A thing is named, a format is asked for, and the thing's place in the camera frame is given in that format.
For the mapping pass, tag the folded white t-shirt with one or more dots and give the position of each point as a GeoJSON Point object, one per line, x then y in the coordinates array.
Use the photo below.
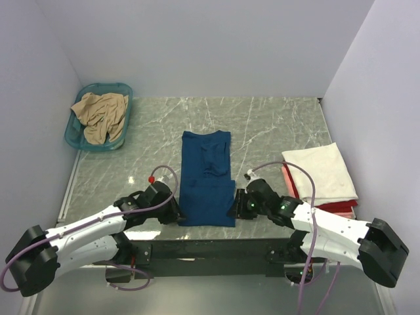
{"type": "Point", "coordinates": [326, 166]}

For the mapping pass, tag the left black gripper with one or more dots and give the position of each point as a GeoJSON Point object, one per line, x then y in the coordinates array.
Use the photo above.
{"type": "Point", "coordinates": [174, 214]}

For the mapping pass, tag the teal plastic basket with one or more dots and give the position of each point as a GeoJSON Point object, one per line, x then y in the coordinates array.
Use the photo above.
{"type": "Point", "coordinates": [74, 133]}

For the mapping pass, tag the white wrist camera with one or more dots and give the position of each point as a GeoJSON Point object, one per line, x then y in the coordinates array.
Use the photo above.
{"type": "Point", "coordinates": [251, 176]}
{"type": "Point", "coordinates": [163, 179]}

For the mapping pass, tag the folded red t-shirt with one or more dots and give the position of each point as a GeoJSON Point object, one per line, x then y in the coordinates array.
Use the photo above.
{"type": "Point", "coordinates": [338, 206]}

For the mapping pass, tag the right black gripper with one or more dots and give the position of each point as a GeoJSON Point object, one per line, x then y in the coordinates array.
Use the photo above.
{"type": "Point", "coordinates": [238, 209]}

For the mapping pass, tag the beige t-shirt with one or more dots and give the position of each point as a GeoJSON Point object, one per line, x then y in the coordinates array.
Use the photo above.
{"type": "Point", "coordinates": [103, 116]}

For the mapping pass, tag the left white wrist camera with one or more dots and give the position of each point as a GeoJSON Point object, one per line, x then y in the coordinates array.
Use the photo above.
{"type": "Point", "coordinates": [163, 179]}

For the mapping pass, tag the aluminium frame rail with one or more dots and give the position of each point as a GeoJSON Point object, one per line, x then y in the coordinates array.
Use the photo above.
{"type": "Point", "coordinates": [28, 303]}

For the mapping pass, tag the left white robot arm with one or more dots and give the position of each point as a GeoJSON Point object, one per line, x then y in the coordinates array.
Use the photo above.
{"type": "Point", "coordinates": [40, 255]}

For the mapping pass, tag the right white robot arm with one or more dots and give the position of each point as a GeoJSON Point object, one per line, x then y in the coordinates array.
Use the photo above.
{"type": "Point", "coordinates": [373, 247]}

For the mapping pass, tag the folded pink t-shirt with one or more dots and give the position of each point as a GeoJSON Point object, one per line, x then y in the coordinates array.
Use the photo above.
{"type": "Point", "coordinates": [288, 183]}

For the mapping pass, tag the blue t-shirt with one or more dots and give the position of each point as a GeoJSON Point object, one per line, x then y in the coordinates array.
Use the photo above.
{"type": "Point", "coordinates": [207, 190]}

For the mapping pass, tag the black base beam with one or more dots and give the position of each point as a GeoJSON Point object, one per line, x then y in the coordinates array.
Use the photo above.
{"type": "Point", "coordinates": [164, 258]}

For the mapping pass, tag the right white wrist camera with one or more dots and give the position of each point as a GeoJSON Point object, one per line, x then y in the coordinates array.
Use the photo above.
{"type": "Point", "coordinates": [251, 176]}

